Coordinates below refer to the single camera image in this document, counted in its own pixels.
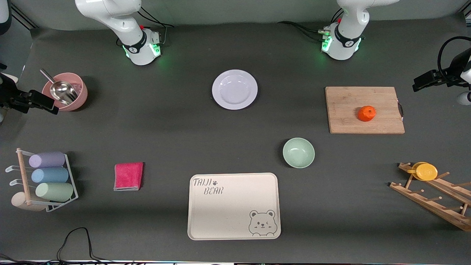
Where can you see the pink bowl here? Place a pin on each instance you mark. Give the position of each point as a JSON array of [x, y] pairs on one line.
[[82, 96]]

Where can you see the yellow cup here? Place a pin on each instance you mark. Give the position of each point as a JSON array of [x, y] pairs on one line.
[[426, 172]]

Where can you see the green cup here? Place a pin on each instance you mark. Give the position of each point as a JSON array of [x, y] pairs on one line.
[[55, 191]]

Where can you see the white round plate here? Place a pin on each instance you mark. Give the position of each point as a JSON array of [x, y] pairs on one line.
[[234, 89]]

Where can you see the orange mandarin fruit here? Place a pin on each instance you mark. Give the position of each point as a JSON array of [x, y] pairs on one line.
[[367, 113]]

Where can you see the purple cup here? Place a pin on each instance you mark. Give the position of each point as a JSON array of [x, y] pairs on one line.
[[48, 159]]

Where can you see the blue cup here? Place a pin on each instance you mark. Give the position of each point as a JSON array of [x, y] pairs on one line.
[[49, 175]]

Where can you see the pink folded cloth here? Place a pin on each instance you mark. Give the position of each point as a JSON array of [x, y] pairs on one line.
[[128, 176]]

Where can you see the wooden peg drying rack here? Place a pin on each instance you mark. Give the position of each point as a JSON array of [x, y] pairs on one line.
[[423, 200]]

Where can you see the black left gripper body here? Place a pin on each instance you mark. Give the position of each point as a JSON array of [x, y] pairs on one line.
[[449, 74]]

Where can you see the metal scoop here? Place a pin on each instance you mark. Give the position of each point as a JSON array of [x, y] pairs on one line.
[[63, 92]]

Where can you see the beige cup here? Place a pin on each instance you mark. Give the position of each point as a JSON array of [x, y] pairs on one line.
[[18, 201]]

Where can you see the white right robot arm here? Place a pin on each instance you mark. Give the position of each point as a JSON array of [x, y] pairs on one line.
[[110, 11]]

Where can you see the beige bear print tray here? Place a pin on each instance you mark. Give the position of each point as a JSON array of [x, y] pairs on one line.
[[220, 217]]

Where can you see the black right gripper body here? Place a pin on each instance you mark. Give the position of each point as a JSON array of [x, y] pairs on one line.
[[8, 95]]

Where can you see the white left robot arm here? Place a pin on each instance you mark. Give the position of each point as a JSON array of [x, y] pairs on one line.
[[349, 22]]

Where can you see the light green bowl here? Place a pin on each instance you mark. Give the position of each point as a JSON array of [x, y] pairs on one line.
[[298, 152]]

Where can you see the white rounded object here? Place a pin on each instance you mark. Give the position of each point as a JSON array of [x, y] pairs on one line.
[[9, 78]]

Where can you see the black diagonal rail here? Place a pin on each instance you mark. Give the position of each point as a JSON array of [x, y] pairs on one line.
[[22, 16]]

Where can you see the wooden cutting board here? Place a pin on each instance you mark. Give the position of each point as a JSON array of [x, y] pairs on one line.
[[346, 110]]

